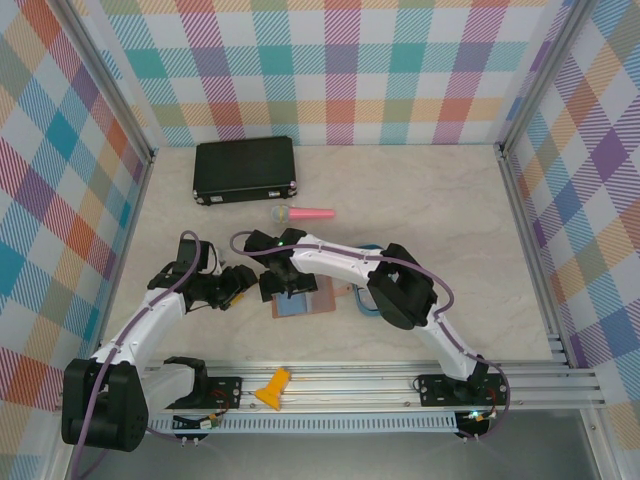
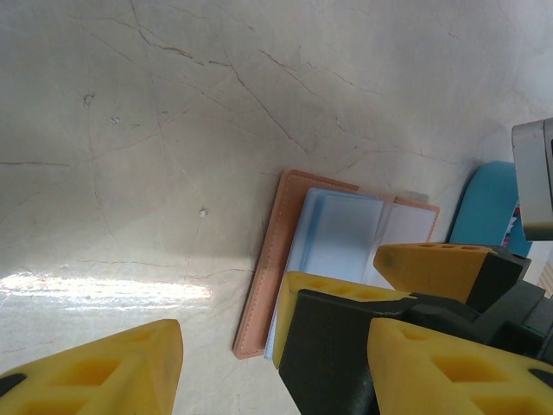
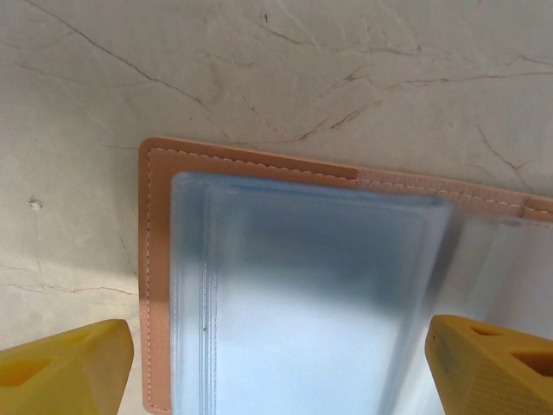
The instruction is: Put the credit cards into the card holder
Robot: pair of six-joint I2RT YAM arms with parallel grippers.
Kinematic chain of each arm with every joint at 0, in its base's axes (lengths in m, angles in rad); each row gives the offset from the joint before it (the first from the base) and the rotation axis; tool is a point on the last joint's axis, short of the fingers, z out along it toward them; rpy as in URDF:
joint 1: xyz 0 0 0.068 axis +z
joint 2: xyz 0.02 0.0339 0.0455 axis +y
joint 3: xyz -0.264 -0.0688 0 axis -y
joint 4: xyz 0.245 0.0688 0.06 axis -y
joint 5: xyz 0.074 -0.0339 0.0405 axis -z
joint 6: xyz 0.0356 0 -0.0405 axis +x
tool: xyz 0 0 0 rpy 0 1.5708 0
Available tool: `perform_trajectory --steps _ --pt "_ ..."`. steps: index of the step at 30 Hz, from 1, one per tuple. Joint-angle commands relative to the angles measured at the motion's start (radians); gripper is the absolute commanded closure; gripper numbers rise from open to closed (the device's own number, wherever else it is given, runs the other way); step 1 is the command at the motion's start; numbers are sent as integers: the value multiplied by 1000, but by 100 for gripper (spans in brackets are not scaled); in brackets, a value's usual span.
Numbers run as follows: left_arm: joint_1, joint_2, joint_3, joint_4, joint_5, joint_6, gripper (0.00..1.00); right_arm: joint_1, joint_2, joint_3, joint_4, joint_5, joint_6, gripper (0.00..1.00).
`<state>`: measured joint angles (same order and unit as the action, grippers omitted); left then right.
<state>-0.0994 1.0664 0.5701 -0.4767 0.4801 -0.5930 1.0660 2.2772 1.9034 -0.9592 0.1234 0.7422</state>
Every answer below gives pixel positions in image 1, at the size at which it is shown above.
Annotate spare yellow gripper finger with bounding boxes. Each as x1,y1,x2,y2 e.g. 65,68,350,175
254,367,292,412

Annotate aluminium rail frame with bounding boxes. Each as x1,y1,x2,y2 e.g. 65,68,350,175
53,358,604,415

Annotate aluminium side rail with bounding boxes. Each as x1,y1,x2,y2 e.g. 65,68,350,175
497,144,571,369
84,148,159,361

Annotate blue card tray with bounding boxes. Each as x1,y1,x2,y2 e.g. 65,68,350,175
352,242,385,318

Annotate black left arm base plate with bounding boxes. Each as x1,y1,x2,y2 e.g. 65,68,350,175
152,375,245,410

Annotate pink toy microphone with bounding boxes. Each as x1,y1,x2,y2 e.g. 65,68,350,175
270,204,337,225

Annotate aluminium corner post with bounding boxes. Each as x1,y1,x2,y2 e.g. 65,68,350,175
58,0,157,166
492,0,594,156

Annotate black hard case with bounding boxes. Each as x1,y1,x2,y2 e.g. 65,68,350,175
192,135,300,207

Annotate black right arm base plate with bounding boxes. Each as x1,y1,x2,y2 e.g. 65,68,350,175
417,373,506,407

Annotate slotted grey cable duct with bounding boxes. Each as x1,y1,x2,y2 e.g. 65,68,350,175
78,412,460,435

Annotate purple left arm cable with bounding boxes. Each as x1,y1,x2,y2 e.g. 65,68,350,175
69,230,204,480

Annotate pink leather card holder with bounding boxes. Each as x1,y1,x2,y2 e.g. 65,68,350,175
270,276,352,320

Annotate small wired connector board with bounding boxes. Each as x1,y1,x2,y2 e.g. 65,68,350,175
172,413,222,432
457,407,499,441

